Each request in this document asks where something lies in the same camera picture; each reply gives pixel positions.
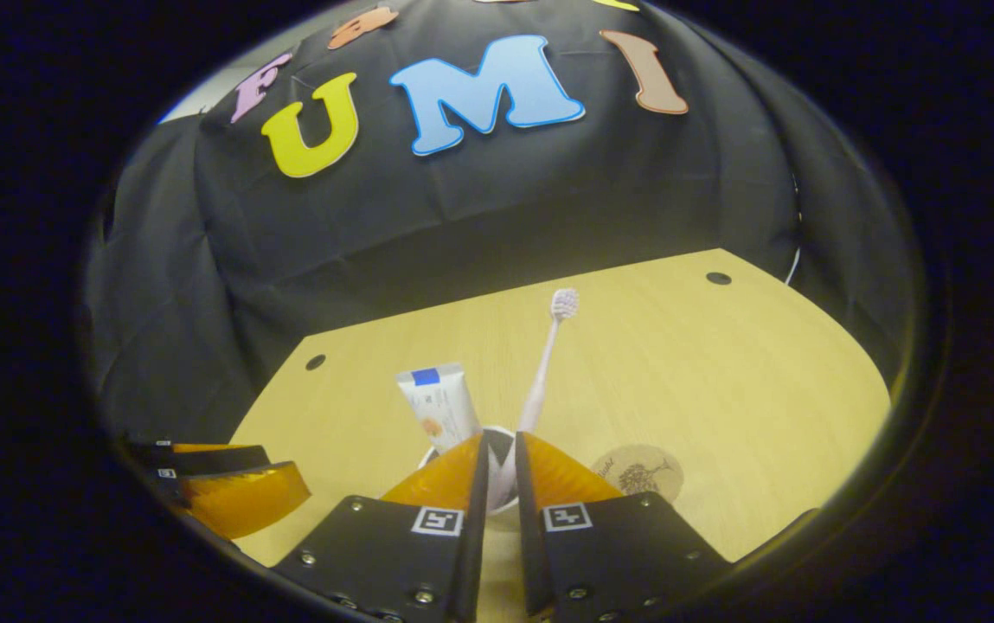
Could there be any white cup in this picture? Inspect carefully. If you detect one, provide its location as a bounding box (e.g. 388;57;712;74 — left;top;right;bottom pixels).
417;424;519;517

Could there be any white toothpaste tube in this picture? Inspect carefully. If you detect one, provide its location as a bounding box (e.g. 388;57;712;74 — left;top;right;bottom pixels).
394;363;482;455

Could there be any pale pink toothbrush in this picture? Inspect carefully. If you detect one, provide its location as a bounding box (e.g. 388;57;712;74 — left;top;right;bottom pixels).
497;288;581;511

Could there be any round cork coaster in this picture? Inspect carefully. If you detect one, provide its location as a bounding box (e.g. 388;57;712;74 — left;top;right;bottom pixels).
590;444;685;504

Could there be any light wooden desktop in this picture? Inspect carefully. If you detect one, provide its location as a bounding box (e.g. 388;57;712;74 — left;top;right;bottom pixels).
228;248;893;623

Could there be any black backdrop cloth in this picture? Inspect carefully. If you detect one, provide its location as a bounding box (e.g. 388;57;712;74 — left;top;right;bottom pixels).
86;0;926;451

